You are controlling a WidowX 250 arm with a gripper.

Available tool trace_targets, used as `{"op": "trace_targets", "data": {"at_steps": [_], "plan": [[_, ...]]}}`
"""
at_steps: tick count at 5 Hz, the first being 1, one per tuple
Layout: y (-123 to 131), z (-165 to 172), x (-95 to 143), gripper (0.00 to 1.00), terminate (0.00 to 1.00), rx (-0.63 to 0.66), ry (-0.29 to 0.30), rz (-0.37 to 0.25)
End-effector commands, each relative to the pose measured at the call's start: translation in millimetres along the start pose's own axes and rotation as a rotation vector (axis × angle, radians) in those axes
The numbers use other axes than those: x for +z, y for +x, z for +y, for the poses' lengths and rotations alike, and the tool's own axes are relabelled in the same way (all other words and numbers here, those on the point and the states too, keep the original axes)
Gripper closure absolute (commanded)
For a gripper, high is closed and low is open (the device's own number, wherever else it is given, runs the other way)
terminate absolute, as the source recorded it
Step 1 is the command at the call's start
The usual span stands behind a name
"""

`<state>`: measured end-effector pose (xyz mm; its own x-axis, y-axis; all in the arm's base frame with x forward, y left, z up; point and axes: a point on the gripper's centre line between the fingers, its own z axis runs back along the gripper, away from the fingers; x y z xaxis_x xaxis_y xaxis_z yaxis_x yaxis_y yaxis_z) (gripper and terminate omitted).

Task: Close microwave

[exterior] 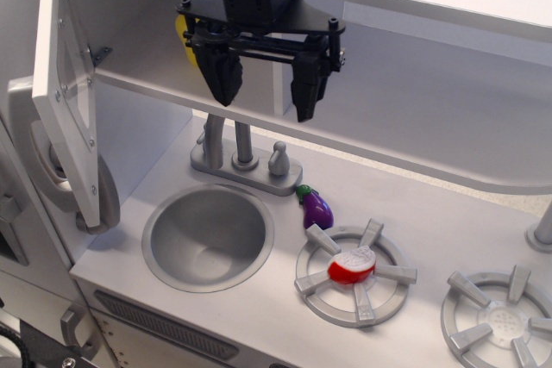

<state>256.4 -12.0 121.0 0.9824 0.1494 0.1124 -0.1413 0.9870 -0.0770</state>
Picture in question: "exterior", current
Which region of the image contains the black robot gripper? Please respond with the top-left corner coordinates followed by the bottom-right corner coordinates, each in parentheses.
top-left (176, 0), bottom-right (345, 122)

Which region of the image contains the grey toy faucet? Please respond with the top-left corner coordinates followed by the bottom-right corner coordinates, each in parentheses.
top-left (191, 114), bottom-right (303, 196)

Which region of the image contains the round metal toy sink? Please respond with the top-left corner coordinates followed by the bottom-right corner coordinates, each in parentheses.
top-left (141, 184), bottom-right (274, 293)

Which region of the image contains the white toy microwave door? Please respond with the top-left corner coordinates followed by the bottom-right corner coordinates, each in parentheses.
top-left (32, 0), bottom-right (103, 230)

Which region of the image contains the grey shelf support post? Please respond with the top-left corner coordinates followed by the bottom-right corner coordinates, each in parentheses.
top-left (525, 204), bottom-right (552, 254)

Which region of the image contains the grey left stove burner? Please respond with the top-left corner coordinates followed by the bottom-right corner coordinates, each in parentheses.
top-left (294, 219), bottom-right (417, 328)

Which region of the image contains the red white toy food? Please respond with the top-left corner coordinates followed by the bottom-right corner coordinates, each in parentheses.
top-left (327, 246), bottom-right (376, 285)

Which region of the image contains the grey oven door handle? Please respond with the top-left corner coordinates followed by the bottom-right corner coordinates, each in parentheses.
top-left (60, 304), bottom-right (99, 361)

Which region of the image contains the grey toy telephone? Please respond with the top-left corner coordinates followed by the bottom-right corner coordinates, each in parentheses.
top-left (25, 119), bottom-right (120, 234)

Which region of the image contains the white toy kitchen shelf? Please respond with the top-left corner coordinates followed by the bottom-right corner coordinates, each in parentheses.
top-left (97, 0), bottom-right (551, 195)

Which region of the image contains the grey vent grille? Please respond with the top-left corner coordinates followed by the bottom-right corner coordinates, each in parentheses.
top-left (94, 290), bottom-right (239, 361)

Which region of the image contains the purple toy eggplant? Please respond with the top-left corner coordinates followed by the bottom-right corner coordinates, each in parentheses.
top-left (295, 184), bottom-right (334, 230)

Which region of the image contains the yellow toy in microwave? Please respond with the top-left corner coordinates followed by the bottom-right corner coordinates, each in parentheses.
top-left (174, 15), bottom-right (198, 68)

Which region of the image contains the grey stove burner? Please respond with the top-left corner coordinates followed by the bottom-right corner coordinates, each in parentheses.
top-left (441, 265), bottom-right (551, 367)
top-left (294, 219), bottom-right (417, 328)

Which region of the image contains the grey right stove burner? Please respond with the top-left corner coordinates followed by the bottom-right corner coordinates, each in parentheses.
top-left (441, 265), bottom-right (551, 367)

